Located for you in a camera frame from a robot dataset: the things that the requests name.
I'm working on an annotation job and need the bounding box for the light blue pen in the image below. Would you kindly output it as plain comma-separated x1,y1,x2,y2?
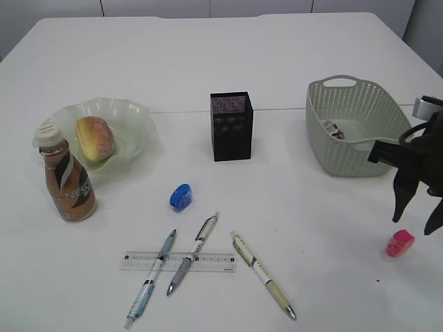
124,230,177,331

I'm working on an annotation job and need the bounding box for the beige green pen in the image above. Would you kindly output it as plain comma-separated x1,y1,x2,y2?
230,231,297,321

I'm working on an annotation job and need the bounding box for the green woven plastic basket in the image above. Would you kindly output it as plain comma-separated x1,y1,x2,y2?
305,75,411,177

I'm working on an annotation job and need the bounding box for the grey white pen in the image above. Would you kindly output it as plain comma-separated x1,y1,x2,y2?
166,212,219,296

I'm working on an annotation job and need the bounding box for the clear plastic ruler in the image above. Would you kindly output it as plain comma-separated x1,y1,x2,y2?
120,251,237,273

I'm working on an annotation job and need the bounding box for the brown coffee bottle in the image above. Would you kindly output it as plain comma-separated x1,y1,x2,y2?
35,124,96,222

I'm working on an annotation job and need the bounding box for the sugared bread roll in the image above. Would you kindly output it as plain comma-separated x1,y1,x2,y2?
75,116,115,163

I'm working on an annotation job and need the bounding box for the pink white paper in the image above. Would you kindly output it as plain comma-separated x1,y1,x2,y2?
323,120,345,140

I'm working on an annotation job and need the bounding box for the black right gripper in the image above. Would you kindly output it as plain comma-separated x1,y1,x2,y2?
368,111,443,236

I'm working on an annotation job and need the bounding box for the black mesh pen holder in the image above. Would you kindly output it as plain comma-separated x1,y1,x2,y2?
210,91,253,162

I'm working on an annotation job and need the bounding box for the blue pencil sharpener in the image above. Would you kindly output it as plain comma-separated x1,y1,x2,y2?
170,183,192,212

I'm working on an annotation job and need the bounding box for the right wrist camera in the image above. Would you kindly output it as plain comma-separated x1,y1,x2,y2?
412,95,443,121

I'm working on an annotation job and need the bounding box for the pink pencil sharpener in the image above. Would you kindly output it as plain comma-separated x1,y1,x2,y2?
385,230,415,258

